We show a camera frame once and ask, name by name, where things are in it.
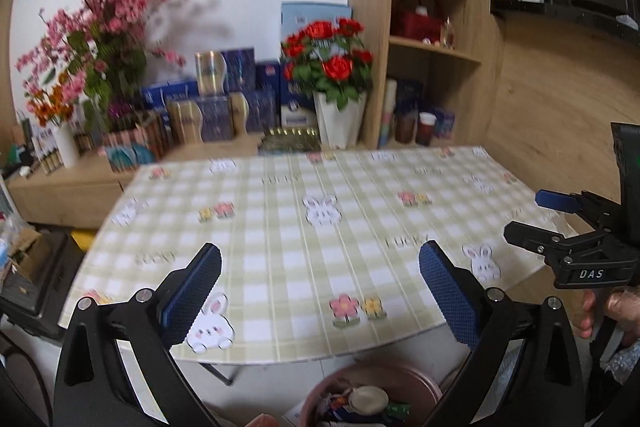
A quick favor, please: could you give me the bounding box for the red plastic cup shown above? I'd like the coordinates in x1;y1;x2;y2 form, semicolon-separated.
416;112;437;146

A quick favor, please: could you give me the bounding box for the pink blossom flower arrangement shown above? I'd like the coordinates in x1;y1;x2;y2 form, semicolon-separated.
15;0;186;133

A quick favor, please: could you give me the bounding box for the green plaid bunny tablecloth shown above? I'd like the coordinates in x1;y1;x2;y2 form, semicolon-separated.
61;146;570;365

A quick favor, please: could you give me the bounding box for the wooden shelf unit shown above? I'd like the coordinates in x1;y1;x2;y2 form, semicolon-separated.
348;0;501;147

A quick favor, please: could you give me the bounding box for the right hand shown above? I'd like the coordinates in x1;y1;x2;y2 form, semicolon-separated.
572;285;640;348

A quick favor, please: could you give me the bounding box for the stack of paper cups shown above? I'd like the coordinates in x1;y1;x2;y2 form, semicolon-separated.
378;79;397;148

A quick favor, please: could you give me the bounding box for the red roses white pot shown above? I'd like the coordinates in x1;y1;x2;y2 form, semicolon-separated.
281;17;374;150

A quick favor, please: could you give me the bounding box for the patterned flower basket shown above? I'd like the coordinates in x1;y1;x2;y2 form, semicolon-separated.
102;113;170;172

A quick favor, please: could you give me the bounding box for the blue gold gift box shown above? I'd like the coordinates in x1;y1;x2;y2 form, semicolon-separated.
168;95;234;145

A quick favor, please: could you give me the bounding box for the brown round trash bin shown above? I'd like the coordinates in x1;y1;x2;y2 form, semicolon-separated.
297;363;442;426

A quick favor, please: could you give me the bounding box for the cream round plastic lid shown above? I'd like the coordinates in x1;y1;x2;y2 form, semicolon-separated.
348;386;390;416

